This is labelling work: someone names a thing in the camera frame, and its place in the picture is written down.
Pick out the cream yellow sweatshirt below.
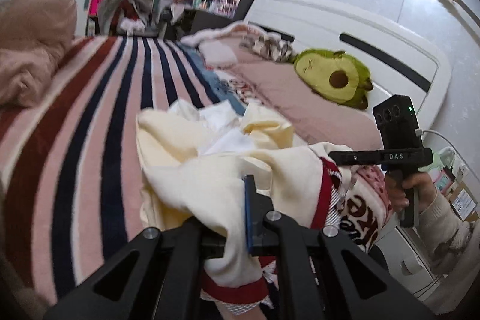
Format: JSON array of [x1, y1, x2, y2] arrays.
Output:
[[136, 100, 354, 319]]

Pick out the grey clothes pile on chair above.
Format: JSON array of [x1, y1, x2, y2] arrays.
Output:
[[97, 0, 153, 36]]

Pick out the person's right hand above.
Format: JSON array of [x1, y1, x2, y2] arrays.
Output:
[[385, 172, 438, 213]]

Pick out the lettered fleece blanket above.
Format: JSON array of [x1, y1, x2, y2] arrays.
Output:
[[337, 166, 393, 253]]

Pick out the white nightstand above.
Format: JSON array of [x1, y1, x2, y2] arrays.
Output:
[[376, 214, 479, 313]]

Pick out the white bed headboard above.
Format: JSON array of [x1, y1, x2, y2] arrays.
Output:
[[245, 0, 452, 129]]

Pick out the green avocado plush toy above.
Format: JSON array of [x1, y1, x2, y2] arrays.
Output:
[[293, 49, 374, 110]]

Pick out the striped pink bed blanket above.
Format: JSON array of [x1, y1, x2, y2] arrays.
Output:
[[1, 37, 243, 305]]

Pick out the pink bed sheet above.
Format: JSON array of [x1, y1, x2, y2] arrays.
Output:
[[227, 47, 383, 149]]

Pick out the patterned brown white cloth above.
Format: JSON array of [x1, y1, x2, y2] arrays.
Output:
[[239, 33, 297, 63]]

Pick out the small pink pillow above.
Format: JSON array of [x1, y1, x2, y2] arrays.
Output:
[[199, 38, 239, 68]]

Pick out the white pink fleece blanket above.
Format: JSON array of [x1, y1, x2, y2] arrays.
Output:
[[180, 21, 267, 48]]

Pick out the pink folded duvet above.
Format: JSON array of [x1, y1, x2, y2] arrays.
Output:
[[1, 0, 77, 107]]

